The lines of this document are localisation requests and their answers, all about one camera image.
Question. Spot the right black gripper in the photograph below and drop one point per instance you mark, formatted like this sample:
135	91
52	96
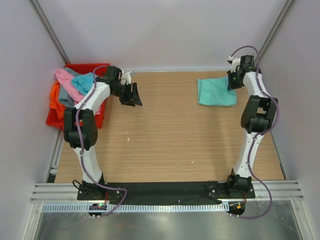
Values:
231	85

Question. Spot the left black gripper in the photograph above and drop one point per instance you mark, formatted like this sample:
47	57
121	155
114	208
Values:
131	99

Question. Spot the teal green t shirt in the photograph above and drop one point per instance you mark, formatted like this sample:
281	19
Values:
214	92

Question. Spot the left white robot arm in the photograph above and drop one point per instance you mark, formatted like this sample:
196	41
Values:
80	128

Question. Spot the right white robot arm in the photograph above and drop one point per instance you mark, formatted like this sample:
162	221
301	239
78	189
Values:
256	120

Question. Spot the sky blue t shirt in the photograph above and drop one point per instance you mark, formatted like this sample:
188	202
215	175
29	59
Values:
83	82

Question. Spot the grey t shirt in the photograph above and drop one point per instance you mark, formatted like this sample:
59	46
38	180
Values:
68	94

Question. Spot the pink t shirt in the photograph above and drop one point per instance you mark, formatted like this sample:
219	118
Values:
73	86

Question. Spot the orange t shirt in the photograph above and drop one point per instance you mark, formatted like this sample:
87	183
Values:
54	101

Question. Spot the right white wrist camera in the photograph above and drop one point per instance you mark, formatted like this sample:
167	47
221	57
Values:
235	62

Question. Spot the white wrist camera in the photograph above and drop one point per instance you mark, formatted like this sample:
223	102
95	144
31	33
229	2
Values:
126	78
235	62

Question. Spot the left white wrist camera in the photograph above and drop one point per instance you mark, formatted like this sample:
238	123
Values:
126	78

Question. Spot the right corner aluminium post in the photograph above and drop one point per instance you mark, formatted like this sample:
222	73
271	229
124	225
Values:
279	21

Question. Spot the corner aluminium post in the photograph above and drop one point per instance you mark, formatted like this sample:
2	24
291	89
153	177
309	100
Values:
279	21
49	29

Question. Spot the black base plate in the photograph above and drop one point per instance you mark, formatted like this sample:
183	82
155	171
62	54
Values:
165	193

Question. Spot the slotted cable duct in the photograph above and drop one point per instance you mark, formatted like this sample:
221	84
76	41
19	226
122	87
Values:
101	208

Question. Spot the aluminium frame rail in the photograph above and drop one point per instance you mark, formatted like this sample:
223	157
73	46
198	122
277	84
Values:
54	193

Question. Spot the left corner aluminium post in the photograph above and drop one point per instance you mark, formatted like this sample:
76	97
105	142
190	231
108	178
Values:
49	29

